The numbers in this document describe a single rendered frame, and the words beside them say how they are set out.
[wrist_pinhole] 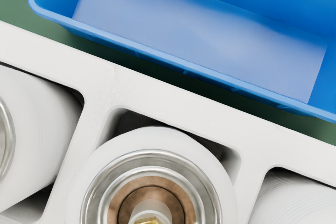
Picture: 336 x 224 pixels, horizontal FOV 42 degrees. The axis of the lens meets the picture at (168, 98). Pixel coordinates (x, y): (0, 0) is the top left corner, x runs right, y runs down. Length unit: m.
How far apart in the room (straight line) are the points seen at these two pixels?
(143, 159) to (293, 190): 0.12
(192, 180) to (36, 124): 0.09
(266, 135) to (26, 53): 0.18
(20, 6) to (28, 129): 0.29
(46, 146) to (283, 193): 0.16
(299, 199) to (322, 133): 0.23
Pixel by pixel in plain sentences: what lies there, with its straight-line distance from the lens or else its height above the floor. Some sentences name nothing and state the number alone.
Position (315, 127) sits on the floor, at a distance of 0.52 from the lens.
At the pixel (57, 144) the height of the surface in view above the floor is 0.20.
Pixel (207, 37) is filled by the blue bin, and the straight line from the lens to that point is 0.50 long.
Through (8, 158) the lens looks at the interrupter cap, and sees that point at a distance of 0.25.
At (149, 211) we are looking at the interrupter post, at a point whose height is 0.28.
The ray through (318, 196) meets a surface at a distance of 0.29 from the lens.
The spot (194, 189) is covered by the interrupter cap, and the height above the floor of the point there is 0.25.
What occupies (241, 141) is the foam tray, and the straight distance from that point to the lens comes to 0.31.
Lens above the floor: 0.49
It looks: 87 degrees down
